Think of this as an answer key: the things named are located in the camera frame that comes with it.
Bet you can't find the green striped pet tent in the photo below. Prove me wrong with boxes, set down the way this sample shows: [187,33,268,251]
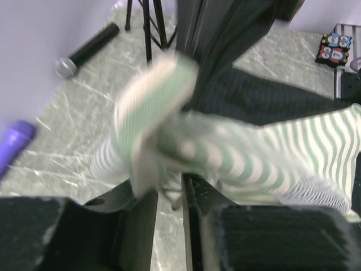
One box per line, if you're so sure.
[91,1,360,221]

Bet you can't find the black music stand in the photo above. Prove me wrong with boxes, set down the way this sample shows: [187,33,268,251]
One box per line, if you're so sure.
[138,0,178,63]

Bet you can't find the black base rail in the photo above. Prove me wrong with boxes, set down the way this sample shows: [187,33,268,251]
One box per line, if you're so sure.
[332,24,361,102]

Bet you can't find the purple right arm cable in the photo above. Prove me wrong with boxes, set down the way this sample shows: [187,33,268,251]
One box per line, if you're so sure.
[349,55,361,73]

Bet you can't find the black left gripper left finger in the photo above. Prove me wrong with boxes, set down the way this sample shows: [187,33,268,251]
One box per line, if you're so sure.
[1,181,158,270]

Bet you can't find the black handheld microphone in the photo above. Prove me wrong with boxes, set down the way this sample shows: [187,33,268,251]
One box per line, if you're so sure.
[55,23,120,79]

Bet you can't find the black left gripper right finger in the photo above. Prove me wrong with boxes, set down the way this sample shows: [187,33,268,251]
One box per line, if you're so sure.
[182,174,360,270]

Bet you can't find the purple toy microphone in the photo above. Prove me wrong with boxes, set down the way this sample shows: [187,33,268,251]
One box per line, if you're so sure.
[1,120,36,176]

